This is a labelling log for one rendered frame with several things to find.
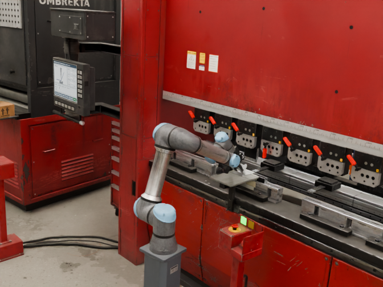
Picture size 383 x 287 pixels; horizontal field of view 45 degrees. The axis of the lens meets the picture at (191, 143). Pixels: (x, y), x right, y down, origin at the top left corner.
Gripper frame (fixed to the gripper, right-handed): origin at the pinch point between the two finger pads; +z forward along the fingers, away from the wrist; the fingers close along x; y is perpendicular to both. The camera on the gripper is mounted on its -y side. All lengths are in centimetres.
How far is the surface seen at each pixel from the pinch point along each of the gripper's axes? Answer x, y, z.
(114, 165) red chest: 168, -16, 49
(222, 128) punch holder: 20.6, 18.3, -15.9
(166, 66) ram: 80, 41, -41
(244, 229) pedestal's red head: -25.2, -31.4, 3.0
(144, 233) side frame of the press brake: 84, -55, 50
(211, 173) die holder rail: 29.9, -2.5, 11.6
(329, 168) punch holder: -59, 15, -12
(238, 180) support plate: -7.0, -7.5, -5.5
